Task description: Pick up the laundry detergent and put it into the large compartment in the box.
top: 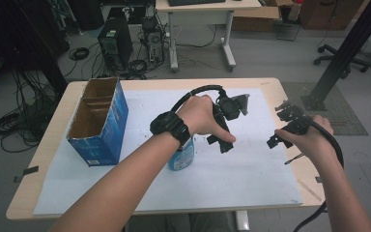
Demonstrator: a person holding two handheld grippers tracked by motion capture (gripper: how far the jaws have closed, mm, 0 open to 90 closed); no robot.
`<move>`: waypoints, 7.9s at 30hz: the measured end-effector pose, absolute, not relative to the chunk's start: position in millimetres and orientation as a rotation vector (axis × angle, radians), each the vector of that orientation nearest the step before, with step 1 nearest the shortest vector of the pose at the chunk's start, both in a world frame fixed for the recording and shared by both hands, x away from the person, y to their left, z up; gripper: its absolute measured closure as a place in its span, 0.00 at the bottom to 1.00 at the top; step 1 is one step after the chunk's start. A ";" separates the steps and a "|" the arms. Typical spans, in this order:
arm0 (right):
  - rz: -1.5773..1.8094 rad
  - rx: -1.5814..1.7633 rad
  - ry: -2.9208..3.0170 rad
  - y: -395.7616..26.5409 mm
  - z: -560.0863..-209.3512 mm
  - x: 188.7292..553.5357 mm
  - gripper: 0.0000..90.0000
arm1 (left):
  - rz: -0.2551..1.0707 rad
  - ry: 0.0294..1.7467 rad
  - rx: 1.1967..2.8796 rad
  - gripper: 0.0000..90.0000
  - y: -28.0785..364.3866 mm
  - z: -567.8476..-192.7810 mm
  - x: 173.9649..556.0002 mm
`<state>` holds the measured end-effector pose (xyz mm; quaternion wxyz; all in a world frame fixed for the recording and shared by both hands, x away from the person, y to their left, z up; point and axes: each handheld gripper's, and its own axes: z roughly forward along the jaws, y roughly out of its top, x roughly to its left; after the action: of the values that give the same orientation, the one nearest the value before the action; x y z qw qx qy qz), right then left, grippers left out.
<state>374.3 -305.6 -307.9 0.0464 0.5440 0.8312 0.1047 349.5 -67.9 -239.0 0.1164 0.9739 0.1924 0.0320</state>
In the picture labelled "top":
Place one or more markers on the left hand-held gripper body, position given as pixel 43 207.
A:
pixel 228 108

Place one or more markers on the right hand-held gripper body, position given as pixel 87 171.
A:
pixel 294 119

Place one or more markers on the person's right hand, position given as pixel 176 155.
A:
pixel 312 141

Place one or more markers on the person's left hand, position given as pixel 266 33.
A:
pixel 199 117

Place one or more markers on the black pen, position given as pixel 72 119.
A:
pixel 293 159

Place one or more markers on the blue spray bottle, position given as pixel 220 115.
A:
pixel 182 158

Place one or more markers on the black wrist watch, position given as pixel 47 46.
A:
pixel 170 125

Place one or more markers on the grey floor mat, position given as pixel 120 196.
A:
pixel 344 119

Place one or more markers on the black office chair base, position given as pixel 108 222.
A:
pixel 335 58

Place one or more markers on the white table leg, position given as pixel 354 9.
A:
pixel 242 221

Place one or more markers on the brown cardboard box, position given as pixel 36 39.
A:
pixel 254 17

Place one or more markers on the white desk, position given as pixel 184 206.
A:
pixel 203 13

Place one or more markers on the open computer case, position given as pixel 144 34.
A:
pixel 153 40

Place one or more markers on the blue cardboard box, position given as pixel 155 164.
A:
pixel 104 129

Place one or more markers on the black keyboard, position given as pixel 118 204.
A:
pixel 196 2

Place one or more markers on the wooden cabinet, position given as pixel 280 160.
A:
pixel 331 14

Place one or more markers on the black computer tower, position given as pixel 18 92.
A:
pixel 116 42

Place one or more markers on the wooden table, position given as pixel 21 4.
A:
pixel 38 154

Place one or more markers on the black tape strip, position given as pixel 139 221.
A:
pixel 26 173

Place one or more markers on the black metal post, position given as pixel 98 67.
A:
pixel 348 51

